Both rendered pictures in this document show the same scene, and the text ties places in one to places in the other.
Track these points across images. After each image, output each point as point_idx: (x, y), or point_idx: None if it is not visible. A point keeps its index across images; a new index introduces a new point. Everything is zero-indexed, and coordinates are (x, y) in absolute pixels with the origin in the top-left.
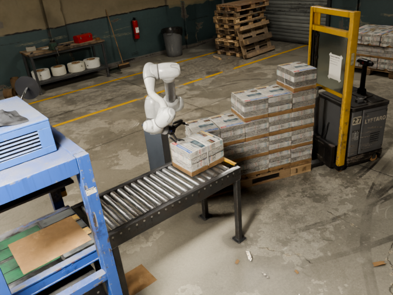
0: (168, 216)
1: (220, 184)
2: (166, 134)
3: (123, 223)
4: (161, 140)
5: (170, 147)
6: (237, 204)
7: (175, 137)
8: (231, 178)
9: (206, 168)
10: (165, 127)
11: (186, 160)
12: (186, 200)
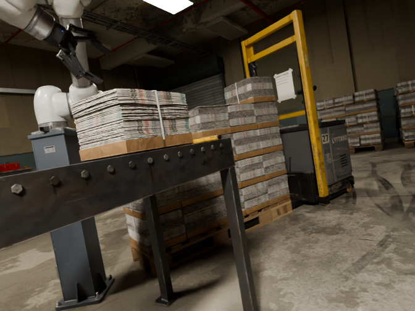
0: (31, 226)
1: (200, 161)
2: (79, 160)
3: None
4: (68, 161)
5: (72, 113)
6: (239, 227)
7: (78, 63)
8: (220, 157)
9: (160, 145)
10: (42, 10)
11: (109, 118)
12: (113, 177)
